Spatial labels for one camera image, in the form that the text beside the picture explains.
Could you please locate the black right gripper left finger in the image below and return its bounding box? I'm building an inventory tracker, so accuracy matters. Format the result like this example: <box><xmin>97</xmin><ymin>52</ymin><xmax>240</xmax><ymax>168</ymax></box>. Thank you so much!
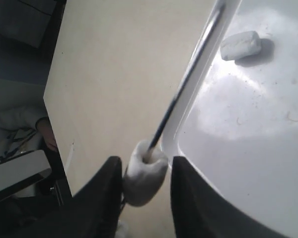
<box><xmin>0</xmin><ymin>156</ymin><xmax>122</xmax><ymax>238</ymax></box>

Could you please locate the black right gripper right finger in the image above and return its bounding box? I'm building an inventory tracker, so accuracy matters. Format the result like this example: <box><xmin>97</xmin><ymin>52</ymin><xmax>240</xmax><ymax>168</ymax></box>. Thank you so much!
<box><xmin>171</xmin><ymin>156</ymin><xmax>283</xmax><ymax>238</ymax></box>

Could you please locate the white marshmallow piece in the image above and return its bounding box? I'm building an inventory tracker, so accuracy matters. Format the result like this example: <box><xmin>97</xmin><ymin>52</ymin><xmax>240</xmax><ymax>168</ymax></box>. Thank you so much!
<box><xmin>123</xmin><ymin>140</ymin><xmax>168</xmax><ymax>207</ymax></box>
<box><xmin>115</xmin><ymin>220</ymin><xmax>129</xmax><ymax>238</ymax></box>
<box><xmin>220</xmin><ymin>31</ymin><xmax>262</xmax><ymax>61</ymax></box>

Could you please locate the metal skewer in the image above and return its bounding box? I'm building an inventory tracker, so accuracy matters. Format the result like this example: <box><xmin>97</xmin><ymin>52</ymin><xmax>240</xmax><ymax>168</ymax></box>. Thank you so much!
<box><xmin>143</xmin><ymin>0</ymin><xmax>225</xmax><ymax>163</ymax></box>

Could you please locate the grey laptop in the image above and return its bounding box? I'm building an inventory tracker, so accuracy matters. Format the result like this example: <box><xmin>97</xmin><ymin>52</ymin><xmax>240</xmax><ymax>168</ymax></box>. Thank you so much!
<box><xmin>0</xmin><ymin>150</ymin><xmax>52</xmax><ymax>201</ymax></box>

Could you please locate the white plastic tray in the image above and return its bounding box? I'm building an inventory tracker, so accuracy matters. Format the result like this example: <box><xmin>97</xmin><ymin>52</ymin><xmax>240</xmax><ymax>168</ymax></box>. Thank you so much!
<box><xmin>161</xmin><ymin>0</ymin><xmax>298</xmax><ymax>238</ymax></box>

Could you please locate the person in white shirt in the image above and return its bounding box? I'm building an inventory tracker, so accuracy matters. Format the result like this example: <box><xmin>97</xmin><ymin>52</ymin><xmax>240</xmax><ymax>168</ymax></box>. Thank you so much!
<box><xmin>0</xmin><ymin>79</ymin><xmax>59</xmax><ymax>164</ymax></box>

